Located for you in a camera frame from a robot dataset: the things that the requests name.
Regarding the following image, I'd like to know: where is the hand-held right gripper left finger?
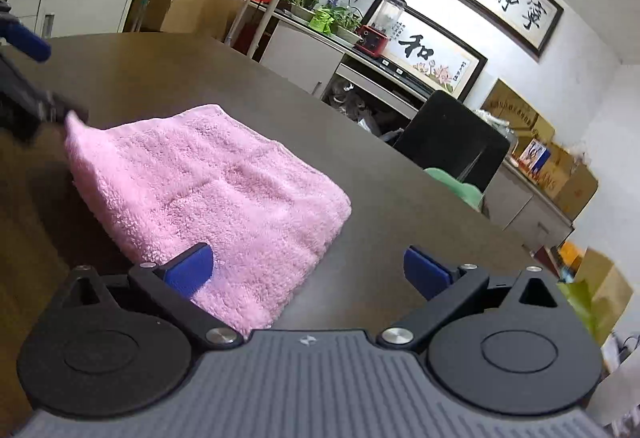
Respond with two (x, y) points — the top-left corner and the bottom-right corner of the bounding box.
(46, 243), (246, 352)

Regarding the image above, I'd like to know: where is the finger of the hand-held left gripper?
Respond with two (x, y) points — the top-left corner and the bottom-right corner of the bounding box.
(0, 50), (90, 143)
(0, 2), (52, 64)

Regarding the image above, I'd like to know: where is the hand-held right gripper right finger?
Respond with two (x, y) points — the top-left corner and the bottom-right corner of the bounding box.
(376, 245), (572, 352)

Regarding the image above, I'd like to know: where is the pink towel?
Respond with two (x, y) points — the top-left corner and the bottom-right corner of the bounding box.
(64, 104), (352, 336)

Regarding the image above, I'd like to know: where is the black office chair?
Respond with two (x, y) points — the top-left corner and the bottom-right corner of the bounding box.
(394, 90), (512, 195)

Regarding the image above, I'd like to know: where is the orange box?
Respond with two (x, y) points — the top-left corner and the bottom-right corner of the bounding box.
(556, 242), (587, 271)

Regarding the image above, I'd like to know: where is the colourful picture box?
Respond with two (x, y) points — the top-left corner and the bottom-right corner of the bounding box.
(517, 139), (551, 175)

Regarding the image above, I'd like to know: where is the printed brown cardboard box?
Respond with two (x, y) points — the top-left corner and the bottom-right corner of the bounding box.
(530, 143), (600, 221)

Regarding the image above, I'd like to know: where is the large brown cardboard box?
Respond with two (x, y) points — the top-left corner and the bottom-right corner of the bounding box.
(160, 0), (246, 41)

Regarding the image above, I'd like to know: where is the pile of plastic bags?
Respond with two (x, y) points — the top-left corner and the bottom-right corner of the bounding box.
(322, 78), (401, 141)

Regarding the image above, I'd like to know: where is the framed lotus calligraphy picture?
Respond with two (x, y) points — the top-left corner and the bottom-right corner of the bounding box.
(360, 5), (488, 102)

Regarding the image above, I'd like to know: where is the white sideboard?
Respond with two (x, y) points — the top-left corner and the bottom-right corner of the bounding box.
(260, 10), (576, 259)

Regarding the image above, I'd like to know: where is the red base blender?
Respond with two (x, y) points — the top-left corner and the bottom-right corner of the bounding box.
(356, 0), (407, 57)

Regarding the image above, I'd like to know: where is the potted green plant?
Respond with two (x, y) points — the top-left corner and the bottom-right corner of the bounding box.
(331, 10), (364, 44)
(282, 0), (321, 22)

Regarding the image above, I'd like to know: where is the small green bag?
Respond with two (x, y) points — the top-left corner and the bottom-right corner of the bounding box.
(309, 8), (335, 34)

